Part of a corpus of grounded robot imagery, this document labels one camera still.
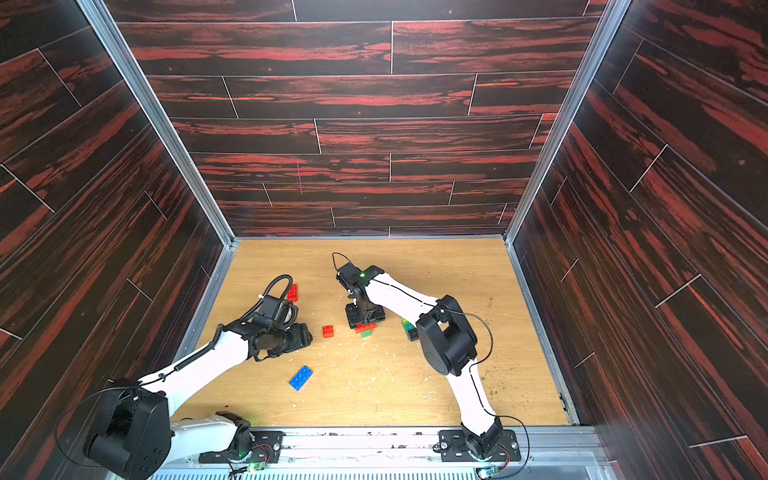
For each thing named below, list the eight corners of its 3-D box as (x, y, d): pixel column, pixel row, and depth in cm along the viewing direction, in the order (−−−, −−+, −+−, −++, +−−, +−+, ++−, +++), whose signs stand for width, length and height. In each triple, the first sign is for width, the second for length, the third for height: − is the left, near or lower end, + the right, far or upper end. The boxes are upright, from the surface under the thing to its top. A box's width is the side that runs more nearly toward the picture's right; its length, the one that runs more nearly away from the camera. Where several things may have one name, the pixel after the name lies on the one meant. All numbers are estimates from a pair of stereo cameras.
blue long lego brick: (289, 384, 86) (287, 381, 85) (305, 366, 90) (304, 364, 88) (298, 392, 85) (296, 389, 83) (314, 374, 88) (313, 371, 86)
